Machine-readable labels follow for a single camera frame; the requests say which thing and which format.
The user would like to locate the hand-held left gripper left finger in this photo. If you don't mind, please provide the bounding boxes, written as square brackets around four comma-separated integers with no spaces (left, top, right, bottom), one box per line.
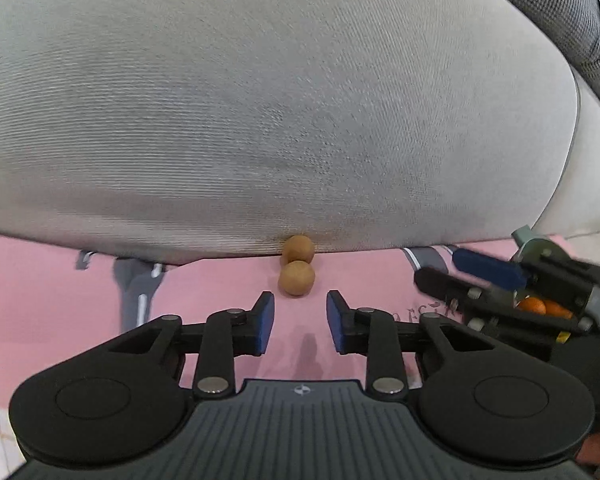
[100,290,276,398]

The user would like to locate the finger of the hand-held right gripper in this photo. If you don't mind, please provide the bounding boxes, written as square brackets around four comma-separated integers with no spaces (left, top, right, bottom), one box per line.
[451,246,596,307]
[414,266,595,348]

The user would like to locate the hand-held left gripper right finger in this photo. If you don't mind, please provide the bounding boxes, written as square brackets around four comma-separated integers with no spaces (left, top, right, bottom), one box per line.
[326,289,503,398]

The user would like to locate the brown longan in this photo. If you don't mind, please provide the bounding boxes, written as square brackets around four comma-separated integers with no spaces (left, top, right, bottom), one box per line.
[278,260,316,298]
[281,234,316,266]

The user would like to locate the small orange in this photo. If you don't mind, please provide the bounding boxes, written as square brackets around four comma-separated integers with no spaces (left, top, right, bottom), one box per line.
[517,297,549,316]

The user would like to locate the white sofa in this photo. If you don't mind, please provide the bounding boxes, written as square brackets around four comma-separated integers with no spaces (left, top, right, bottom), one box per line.
[534,70,600,257]

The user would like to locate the pink printed mat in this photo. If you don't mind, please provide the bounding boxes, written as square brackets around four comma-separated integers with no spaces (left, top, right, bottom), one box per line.
[0,229,572,411]

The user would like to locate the grey sofa cushion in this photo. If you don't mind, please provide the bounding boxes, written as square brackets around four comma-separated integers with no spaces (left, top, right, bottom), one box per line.
[0,0,581,267]

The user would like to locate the checked grey cushion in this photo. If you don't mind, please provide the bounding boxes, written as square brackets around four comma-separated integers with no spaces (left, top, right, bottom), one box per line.
[495,0,600,116]

